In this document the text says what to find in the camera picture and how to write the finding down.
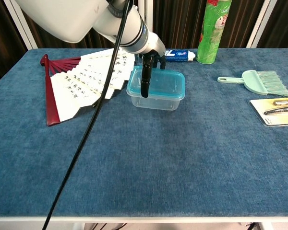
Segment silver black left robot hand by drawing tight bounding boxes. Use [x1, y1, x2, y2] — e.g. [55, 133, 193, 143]
[134, 32, 168, 98]

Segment teal container lid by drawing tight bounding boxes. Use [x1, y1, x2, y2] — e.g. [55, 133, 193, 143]
[126, 66, 186, 100]

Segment clear plastic container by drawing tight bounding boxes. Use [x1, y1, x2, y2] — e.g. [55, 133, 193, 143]
[129, 91, 183, 111]

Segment green chips can red lid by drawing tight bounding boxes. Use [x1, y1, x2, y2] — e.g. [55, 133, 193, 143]
[196, 0, 232, 65]

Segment blue white toothpaste tube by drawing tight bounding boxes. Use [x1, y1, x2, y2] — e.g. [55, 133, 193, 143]
[164, 49, 197, 62]

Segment paper folding fan red ribs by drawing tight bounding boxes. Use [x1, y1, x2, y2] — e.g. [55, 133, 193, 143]
[40, 47, 136, 127]

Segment blue felt tablecloth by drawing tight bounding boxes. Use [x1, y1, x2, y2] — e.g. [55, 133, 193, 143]
[0, 47, 288, 218]

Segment mint green dustpan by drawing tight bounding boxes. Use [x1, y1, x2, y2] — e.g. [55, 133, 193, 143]
[217, 70, 269, 96]

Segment mint green brush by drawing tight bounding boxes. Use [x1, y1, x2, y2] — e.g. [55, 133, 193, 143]
[255, 70, 288, 97]

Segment razor blister pack yellow card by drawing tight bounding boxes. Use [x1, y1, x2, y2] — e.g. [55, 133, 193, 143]
[249, 97, 288, 127]

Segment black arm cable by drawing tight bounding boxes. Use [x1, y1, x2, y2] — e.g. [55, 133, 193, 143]
[41, 0, 132, 230]

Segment white frame post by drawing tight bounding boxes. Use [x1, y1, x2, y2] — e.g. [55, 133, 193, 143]
[137, 0, 154, 34]
[246, 0, 278, 48]
[3, 0, 38, 50]

